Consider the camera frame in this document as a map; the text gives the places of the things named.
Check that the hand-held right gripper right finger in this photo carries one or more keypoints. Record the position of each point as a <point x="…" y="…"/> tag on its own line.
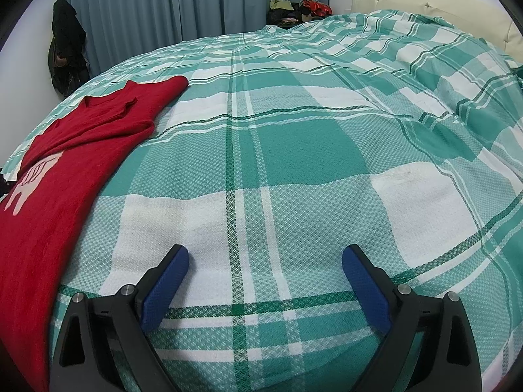
<point x="365" y="292"/>

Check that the blue curtain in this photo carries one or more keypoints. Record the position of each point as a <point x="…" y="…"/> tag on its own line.
<point x="175" y="4"/>

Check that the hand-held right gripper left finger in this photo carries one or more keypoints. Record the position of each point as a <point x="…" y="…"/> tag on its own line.
<point x="163" y="292"/>

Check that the green checked bed sheet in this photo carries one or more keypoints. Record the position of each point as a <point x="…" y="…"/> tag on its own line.
<point x="294" y="151"/>

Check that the cream padded headboard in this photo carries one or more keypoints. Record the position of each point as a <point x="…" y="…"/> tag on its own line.
<point x="441" y="4"/>

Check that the red sweater with rabbit print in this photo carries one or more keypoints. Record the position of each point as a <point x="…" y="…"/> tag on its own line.
<point x="61" y="212"/>

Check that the pile of colourful clothes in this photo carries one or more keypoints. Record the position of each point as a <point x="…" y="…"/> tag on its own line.
<point x="300" y="10"/>

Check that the black hanging clothes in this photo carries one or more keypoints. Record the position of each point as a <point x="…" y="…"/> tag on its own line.
<point x="67" y="49"/>

